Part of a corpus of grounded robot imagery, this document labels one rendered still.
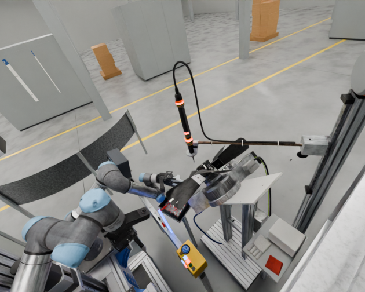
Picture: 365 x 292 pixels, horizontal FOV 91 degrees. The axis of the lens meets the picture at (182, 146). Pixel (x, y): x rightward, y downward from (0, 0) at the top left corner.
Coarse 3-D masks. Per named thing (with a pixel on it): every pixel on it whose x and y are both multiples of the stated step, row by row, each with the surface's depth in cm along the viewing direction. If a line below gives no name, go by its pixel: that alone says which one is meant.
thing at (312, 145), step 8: (304, 136) 86; (312, 136) 85; (320, 136) 84; (328, 136) 82; (304, 144) 83; (312, 144) 81; (320, 144) 80; (328, 144) 80; (304, 152) 85; (312, 152) 84; (320, 152) 83
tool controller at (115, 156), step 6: (114, 150) 168; (108, 156) 162; (114, 156) 159; (120, 156) 159; (114, 162) 152; (120, 162) 151; (126, 162) 153; (120, 168) 152; (126, 168) 156; (126, 174) 159
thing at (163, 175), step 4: (172, 172) 136; (156, 176) 136; (160, 176) 138; (164, 176) 134; (168, 176) 135; (172, 176) 135; (156, 180) 135; (164, 180) 133; (168, 180) 131; (168, 184) 134
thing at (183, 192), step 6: (186, 180) 130; (192, 180) 128; (174, 186) 131; (180, 186) 128; (186, 186) 126; (192, 186) 125; (198, 186) 124; (168, 192) 130; (174, 192) 126; (180, 192) 124; (186, 192) 122; (192, 192) 121; (168, 198) 125; (174, 198) 122; (180, 198) 120; (186, 198) 119; (174, 204) 118; (180, 204) 117
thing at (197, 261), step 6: (192, 246) 107; (192, 252) 104; (198, 252) 104; (192, 258) 102; (198, 258) 101; (204, 258) 101; (186, 264) 101; (192, 264) 100; (198, 264) 99; (204, 264) 100; (198, 270) 98
